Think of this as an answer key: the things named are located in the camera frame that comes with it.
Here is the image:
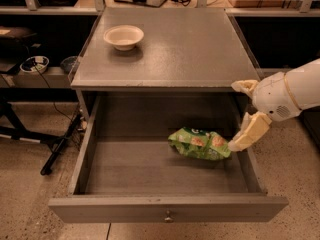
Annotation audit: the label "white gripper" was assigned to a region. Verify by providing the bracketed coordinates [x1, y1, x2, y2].
[228, 72, 301, 152]

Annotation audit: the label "green rice chip bag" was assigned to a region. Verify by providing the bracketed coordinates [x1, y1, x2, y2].
[168, 127, 231, 161]

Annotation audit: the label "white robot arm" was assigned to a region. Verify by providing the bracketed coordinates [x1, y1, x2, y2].
[228, 59, 320, 152]

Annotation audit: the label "grey cabinet with counter top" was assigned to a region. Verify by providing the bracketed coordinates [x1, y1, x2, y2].
[71, 8, 261, 116]

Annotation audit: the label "metal drawer knob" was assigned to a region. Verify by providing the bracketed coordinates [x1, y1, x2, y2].
[164, 210, 174, 223]

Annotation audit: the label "open grey top drawer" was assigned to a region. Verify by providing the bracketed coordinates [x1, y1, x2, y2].
[49, 93, 288, 223]

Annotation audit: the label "white paper bowl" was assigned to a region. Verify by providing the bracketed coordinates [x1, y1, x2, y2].
[103, 25, 144, 51]

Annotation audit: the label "dark small bowl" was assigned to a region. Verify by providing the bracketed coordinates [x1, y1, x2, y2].
[60, 56, 78, 73]

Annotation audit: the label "black stand legs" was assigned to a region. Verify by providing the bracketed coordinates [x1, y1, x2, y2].
[0, 99, 81, 176]

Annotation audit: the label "white bowl with items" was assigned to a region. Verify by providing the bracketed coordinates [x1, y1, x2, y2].
[20, 56, 49, 74]

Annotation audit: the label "black cable on floor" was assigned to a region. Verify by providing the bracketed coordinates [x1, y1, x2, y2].
[31, 60, 76, 123]

